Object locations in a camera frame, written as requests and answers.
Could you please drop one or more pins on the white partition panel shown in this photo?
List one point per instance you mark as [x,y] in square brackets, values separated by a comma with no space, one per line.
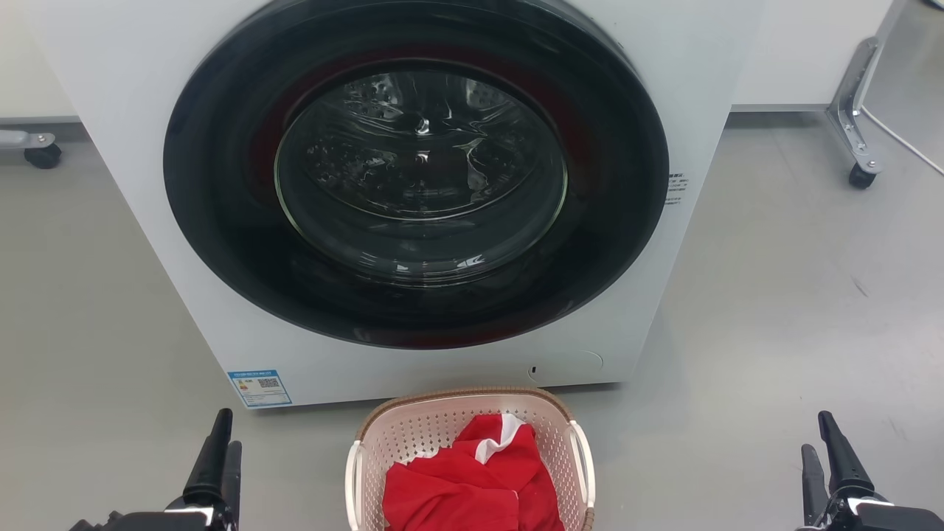
[29,74]
[796,51]

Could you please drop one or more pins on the short grey metal leg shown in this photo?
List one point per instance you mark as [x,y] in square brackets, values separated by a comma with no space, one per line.
[22,139]

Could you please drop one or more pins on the black round washing machine door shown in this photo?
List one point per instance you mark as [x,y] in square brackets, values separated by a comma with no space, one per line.
[221,236]

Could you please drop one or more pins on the blue energy label sticker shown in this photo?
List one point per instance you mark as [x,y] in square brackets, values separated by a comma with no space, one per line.
[259,389]

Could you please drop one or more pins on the cream perforated laundry basket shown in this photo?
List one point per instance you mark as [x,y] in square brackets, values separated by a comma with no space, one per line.
[420,431]

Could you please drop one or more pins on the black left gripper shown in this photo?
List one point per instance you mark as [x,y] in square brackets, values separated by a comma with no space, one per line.
[169,521]

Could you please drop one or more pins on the long grey metal leg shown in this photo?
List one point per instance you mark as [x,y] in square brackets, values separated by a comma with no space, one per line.
[849,110]

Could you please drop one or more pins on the red and white garment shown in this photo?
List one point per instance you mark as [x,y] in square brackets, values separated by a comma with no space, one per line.
[457,490]

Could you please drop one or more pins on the white front-load washing machine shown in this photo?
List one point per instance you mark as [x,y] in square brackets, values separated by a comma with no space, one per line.
[133,110]

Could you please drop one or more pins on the black caster wheel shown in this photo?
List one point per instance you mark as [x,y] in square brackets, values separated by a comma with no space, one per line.
[861,177]
[43,156]

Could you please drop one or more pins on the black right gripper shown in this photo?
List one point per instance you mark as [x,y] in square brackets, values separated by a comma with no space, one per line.
[885,518]

